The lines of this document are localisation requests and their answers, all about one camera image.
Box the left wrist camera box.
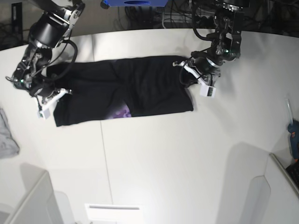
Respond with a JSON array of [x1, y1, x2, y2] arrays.
[[199, 85, 216, 98]]

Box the black T-shirt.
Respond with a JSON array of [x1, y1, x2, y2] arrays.
[[47, 56, 193, 126]]

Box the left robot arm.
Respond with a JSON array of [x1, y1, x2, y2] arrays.
[[179, 0, 249, 88]]

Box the blue box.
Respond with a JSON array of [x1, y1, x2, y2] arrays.
[[103, 0, 168, 7]]

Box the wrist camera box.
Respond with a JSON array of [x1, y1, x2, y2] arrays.
[[37, 109, 51, 119], [199, 85, 216, 98]]

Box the black keyboard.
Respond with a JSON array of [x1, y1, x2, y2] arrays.
[[286, 162, 299, 187]]

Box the grey cloth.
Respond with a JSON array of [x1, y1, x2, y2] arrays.
[[0, 108, 20, 159]]

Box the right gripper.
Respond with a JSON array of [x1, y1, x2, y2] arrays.
[[29, 83, 73, 112]]

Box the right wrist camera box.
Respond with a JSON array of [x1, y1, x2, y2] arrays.
[[37, 109, 51, 119]]

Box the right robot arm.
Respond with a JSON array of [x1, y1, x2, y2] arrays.
[[7, 0, 85, 116]]

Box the blue glue gun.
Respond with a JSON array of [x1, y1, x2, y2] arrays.
[[285, 98, 299, 162]]

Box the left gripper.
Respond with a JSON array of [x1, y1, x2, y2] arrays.
[[172, 57, 221, 88]]

